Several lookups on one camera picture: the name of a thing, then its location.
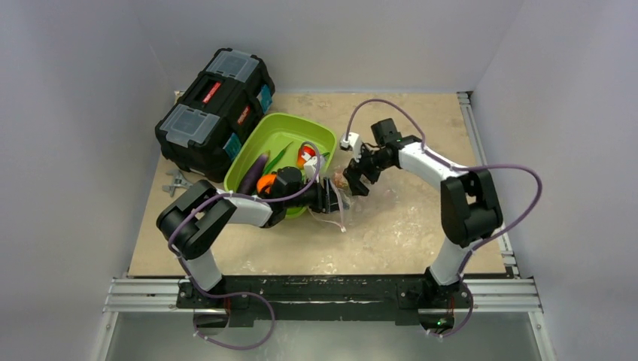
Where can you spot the lime green plastic tray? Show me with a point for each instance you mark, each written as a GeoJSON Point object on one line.
{"type": "Point", "coordinates": [273, 133]}

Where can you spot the red handled adjustable wrench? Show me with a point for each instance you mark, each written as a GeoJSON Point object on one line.
{"type": "Point", "coordinates": [178, 182]}

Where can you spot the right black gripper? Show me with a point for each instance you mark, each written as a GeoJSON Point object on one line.
{"type": "Point", "coordinates": [363, 166]}

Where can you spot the black plastic toolbox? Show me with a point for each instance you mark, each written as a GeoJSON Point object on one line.
{"type": "Point", "coordinates": [209, 123]}

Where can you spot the clear zip top bag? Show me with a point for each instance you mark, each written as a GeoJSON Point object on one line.
{"type": "Point", "coordinates": [357, 209]}

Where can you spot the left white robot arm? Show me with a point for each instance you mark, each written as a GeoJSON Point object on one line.
{"type": "Point", "coordinates": [195, 219]}

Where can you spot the orange fake orange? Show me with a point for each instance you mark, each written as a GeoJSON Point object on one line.
{"type": "Point", "coordinates": [265, 183]}

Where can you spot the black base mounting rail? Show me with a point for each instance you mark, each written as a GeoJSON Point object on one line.
{"type": "Point", "coordinates": [405, 300]}

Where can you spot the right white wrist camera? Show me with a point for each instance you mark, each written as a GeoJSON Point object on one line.
{"type": "Point", "coordinates": [351, 141]}

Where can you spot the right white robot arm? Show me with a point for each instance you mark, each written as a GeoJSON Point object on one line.
{"type": "Point", "coordinates": [469, 205]}

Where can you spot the purple fake eggplant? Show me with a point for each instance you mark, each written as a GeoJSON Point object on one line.
{"type": "Point", "coordinates": [249, 181]}

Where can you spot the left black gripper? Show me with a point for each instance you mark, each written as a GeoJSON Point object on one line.
{"type": "Point", "coordinates": [326, 200]}

